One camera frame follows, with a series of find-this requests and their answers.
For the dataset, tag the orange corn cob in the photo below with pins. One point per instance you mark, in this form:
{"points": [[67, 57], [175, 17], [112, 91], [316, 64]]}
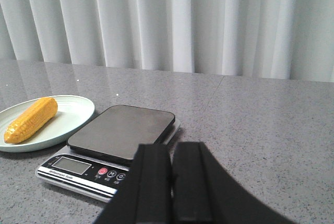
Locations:
{"points": [[31, 120]]}

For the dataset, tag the pale green plate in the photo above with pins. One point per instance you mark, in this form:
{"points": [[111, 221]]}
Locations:
{"points": [[73, 113]]}

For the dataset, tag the silver black kitchen scale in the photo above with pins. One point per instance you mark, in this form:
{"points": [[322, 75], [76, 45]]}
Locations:
{"points": [[96, 159]]}

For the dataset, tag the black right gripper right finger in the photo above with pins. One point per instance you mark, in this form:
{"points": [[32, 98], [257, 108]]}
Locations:
{"points": [[203, 192]]}

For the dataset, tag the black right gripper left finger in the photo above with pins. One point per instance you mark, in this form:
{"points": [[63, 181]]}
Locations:
{"points": [[145, 194]]}

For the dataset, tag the white pleated curtain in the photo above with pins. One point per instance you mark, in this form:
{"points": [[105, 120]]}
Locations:
{"points": [[285, 39]]}

